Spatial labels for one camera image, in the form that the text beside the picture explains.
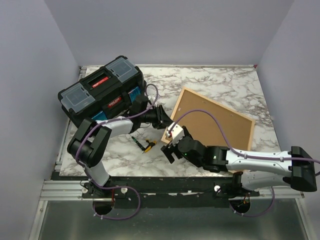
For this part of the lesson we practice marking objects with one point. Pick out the black plastic toolbox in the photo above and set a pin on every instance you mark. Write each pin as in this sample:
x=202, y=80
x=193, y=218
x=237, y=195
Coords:
x=103, y=94

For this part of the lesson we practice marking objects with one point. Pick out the green black screwdriver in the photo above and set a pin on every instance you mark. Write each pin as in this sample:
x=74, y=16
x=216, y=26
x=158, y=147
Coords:
x=138, y=143

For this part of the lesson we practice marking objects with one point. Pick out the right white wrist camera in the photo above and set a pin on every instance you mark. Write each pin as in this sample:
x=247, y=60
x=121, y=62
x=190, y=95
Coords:
x=175, y=133

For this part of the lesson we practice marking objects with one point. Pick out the wooden picture frame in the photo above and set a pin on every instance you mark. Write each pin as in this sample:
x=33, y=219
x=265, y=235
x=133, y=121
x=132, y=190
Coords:
x=238, y=128

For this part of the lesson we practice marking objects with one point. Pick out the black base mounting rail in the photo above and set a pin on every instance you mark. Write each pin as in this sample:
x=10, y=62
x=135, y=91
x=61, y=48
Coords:
x=127, y=192

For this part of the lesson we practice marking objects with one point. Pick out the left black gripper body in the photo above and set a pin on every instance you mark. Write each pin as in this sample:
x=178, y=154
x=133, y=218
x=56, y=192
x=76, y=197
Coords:
x=157, y=120

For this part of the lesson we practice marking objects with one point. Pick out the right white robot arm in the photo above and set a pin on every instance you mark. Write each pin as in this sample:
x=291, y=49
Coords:
x=252, y=170

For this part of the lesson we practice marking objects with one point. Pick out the yellow black hex key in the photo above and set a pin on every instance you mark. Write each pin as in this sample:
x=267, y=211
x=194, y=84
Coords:
x=151, y=144

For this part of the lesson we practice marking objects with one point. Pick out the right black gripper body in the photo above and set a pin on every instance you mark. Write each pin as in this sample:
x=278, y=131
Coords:
x=169, y=148

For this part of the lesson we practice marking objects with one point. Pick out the aluminium extrusion rail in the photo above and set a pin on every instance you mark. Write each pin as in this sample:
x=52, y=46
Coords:
x=62, y=190

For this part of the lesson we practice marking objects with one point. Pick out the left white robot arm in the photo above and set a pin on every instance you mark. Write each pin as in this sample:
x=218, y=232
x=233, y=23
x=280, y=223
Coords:
x=89, y=143

